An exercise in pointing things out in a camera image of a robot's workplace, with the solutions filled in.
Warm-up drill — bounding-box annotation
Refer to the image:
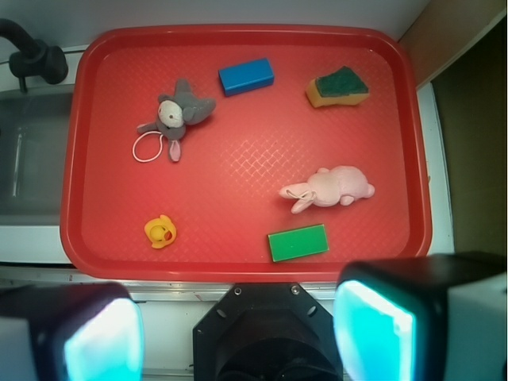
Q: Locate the black faucet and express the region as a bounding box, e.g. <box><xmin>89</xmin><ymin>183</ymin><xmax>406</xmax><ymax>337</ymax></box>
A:
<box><xmin>1</xmin><ymin>18</ymin><xmax>68</xmax><ymax>94</ymax></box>

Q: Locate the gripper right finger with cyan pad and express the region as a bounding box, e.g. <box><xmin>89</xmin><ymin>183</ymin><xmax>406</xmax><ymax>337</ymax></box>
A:
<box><xmin>333</xmin><ymin>252</ymin><xmax>507</xmax><ymax>380</ymax></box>

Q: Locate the green rectangular block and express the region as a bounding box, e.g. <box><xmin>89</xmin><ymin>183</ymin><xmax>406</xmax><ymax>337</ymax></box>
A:
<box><xmin>267</xmin><ymin>225</ymin><xmax>329</xmax><ymax>262</ymax></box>

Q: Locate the green and yellow sponge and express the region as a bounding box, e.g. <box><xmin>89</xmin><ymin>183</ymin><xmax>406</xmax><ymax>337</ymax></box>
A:
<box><xmin>306</xmin><ymin>66</ymin><xmax>370</xmax><ymax>108</ymax></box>

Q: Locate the red plastic tray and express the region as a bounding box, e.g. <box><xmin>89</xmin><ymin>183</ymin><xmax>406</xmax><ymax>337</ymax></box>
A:
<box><xmin>60</xmin><ymin>25</ymin><xmax>432</xmax><ymax>283</ymax></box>

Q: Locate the yellow rubber duck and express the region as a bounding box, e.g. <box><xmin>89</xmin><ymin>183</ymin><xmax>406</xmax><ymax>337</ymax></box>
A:
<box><xmin>144</xmin><ymin>214</ymin><xmax>177</xmax><ymax>249</ymax></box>

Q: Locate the grey plush mouse toy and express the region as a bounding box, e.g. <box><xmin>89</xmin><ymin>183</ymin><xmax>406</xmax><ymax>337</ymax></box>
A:
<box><xmin>132</xmin><ymin>79</ymin><xmax>217</xmax><ymax>163</ymax></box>

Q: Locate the stainless steel sink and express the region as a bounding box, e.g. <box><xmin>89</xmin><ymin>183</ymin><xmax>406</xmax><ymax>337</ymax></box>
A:
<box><xmin>1</xmin><ymin>85</ymin><xmax>74</xmax><ymax>226</ymax></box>

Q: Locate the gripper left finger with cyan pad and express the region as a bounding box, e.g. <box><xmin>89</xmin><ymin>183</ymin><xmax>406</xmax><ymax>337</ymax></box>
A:
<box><xmin>1</xmin><ymin>283</ymin><xmax>144</xmax><ymax>380</ymax></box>

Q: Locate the blue rectangular block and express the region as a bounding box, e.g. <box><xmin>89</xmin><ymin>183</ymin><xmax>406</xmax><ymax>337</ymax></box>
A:
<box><xmin>218</xmin><ymin>58</ymin><xmax>275</xmax><ymax>97</ymax></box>

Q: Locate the pink plush bunny toy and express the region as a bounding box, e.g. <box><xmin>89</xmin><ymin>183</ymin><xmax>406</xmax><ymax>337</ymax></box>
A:
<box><xmin>279</xmin><ymin>166</ymin><xmax>375</xmax><ymax>214</ymax></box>

